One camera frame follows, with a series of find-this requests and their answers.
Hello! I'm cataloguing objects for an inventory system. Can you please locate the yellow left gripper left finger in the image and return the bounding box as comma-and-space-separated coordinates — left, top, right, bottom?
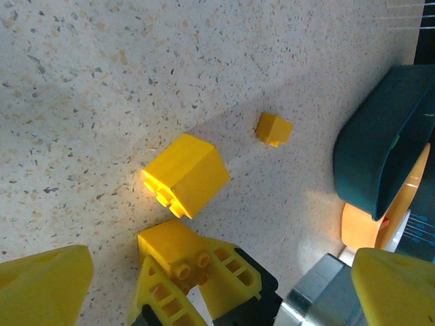
0, 244, 95, 326

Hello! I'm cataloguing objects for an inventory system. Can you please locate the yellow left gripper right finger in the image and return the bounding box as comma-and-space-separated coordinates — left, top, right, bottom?
351, 247, 435, 326

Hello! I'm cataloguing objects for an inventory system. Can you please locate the curved yellow lego brick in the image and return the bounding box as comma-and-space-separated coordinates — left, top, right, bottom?
137, 219, 213, 295

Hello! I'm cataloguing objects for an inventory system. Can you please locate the orange plastic container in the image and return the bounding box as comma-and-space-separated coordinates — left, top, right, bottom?
341, 142, 432, 252

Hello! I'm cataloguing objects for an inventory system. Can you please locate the square yellow lego brick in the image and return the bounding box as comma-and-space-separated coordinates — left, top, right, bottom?
141, 133, 232, 220

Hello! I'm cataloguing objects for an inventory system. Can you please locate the dark green plastic container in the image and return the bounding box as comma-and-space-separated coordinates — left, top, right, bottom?
332, 64, 435, 221

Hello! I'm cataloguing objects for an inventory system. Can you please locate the small yellow lego brick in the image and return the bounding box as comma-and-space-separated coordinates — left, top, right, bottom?
254, 111, 294, 149

